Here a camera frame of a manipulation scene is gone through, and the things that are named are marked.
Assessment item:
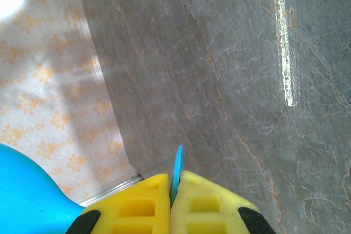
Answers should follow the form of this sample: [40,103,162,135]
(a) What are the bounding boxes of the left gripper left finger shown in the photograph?
[65,173,171,234]

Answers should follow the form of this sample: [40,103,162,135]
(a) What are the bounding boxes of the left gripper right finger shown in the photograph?
[175,170,277,234]

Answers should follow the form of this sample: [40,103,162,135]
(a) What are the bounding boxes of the turquoise wine glass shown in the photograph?
[0,142,184,234]

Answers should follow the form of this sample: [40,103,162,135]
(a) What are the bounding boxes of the aluminium frame post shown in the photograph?
[79,173,145,209]

